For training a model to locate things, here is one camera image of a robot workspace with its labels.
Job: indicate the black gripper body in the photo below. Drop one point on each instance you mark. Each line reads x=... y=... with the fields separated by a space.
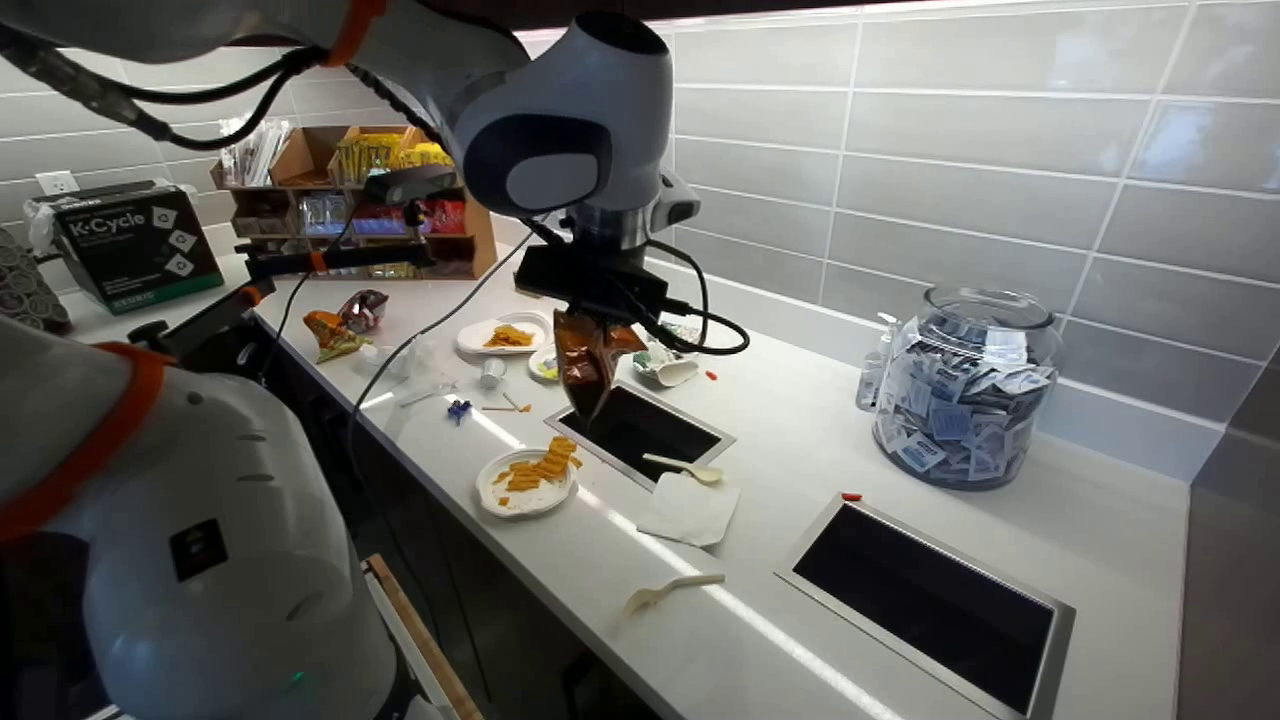
x=640 y=329

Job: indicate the orange chips bag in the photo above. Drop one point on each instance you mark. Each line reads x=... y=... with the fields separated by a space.
x=585 y=373

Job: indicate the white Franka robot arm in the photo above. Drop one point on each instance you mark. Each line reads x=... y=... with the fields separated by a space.
x=572 y=81

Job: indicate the white plate with colourful food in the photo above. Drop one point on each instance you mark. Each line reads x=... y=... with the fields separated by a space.
x=541 y=364

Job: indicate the white plate with orange snack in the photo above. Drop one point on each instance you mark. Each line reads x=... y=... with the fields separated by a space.
x=476 y=343

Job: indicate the pile of orange chips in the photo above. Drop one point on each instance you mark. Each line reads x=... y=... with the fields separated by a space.
x=541 y=469

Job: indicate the white plastic plate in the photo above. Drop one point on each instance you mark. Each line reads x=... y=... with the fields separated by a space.
x=502 y=504

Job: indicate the crumpled white plastic bag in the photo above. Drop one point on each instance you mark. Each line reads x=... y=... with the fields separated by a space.
x=248 y=150

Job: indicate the small square black counter opening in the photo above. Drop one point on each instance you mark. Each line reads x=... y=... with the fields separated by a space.
x=652 y=432

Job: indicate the orange cracker heap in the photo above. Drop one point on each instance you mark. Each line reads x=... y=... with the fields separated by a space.
x=511 y=335

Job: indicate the small clear plastic piece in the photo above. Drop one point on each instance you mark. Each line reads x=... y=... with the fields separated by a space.
x=494 y=379

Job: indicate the white paper napkin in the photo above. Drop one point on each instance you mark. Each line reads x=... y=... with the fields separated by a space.
x=693 y=513

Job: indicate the wooden desk organizer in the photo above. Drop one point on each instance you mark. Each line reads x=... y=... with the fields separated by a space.
x=465 y=240

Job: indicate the small blue item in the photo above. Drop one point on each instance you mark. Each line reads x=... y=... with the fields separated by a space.
x=459 y=411

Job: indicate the white plastic fork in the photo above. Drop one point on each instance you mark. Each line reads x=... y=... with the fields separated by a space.
x=664 y=585

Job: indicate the orange purple snack wrapper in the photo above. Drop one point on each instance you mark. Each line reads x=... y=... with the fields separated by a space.
x=341 y=327

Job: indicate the glass jar with blue packets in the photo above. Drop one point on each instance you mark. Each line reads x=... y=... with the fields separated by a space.
x=963 y=400

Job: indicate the light wooden board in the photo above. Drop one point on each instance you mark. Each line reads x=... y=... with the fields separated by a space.
x=423 y=642

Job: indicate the large square black counter opening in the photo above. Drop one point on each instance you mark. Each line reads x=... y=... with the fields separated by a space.
x=933 y=607

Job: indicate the black flat device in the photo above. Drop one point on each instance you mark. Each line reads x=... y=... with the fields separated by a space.
x=222 y=327

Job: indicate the black printed cardboard box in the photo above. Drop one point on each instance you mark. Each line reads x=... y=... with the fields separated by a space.
x=125 y=253

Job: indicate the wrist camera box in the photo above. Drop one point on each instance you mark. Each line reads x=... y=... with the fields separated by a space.
x=585 y=281

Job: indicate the small white wall plate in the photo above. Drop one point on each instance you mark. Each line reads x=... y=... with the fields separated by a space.
x=58 y=180

